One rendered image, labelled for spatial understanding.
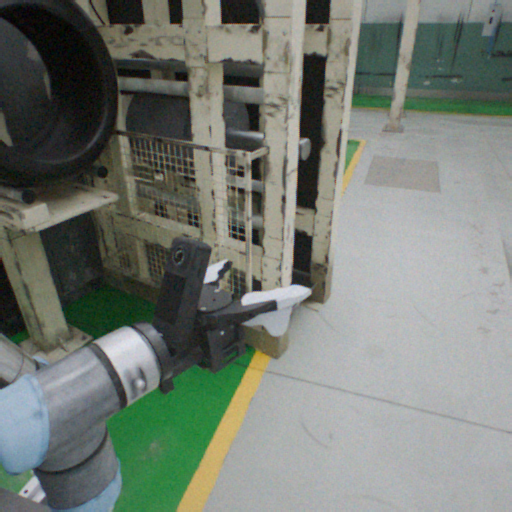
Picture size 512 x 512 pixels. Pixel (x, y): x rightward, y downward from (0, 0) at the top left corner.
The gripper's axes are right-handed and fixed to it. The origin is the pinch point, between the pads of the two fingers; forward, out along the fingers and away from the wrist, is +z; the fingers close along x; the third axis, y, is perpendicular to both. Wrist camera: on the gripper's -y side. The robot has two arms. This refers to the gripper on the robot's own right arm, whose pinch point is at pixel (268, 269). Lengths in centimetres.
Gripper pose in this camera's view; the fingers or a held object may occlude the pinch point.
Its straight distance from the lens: 55.8
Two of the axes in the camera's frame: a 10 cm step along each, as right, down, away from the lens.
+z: 7.1, -3.6, 6.1
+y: 1.0, 9.0, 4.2
